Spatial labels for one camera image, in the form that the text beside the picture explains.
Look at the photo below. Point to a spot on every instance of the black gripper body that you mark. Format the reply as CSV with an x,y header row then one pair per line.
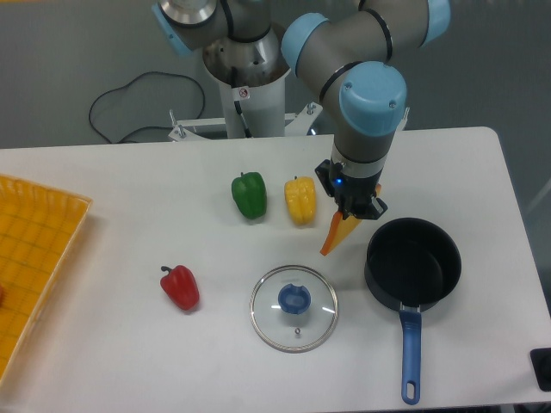
x,y
350,185

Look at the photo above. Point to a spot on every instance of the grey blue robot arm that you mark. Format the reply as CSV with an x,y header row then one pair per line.
x,y
345,64

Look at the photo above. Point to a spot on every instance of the yellow toy bell pepper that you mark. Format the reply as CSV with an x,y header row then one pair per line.
x,y
300,197

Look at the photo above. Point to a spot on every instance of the green toy bell pepper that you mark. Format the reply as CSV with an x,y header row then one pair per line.
x,y
250,195

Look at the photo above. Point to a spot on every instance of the glass lid blue knob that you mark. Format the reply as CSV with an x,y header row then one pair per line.
x,y
293,308

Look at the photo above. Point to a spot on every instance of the red toy bell pepper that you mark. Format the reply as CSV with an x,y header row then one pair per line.
x,y
180,286

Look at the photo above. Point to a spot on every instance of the black device at edge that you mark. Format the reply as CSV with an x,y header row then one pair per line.
x,y
540,358

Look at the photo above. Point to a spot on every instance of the yellow wicker basket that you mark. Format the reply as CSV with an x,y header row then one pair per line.
x,y
39,225

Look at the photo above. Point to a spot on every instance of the black pot blue handle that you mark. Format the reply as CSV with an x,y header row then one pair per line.
x,y
411,265

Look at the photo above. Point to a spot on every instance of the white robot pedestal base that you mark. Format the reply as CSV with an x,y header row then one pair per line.
x,y
254,107

